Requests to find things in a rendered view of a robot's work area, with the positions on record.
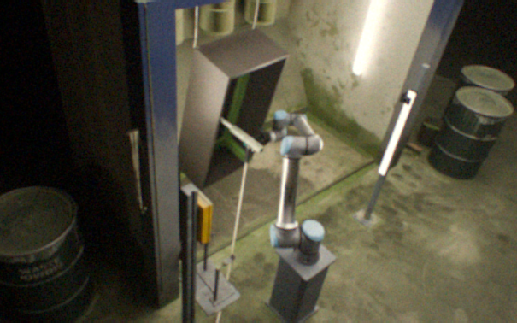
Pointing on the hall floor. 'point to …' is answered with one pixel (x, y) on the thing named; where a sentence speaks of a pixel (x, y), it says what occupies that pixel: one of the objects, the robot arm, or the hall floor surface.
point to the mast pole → (397, 143)
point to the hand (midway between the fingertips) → (248, 144)
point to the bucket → (429, 131)
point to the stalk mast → (188, 203)
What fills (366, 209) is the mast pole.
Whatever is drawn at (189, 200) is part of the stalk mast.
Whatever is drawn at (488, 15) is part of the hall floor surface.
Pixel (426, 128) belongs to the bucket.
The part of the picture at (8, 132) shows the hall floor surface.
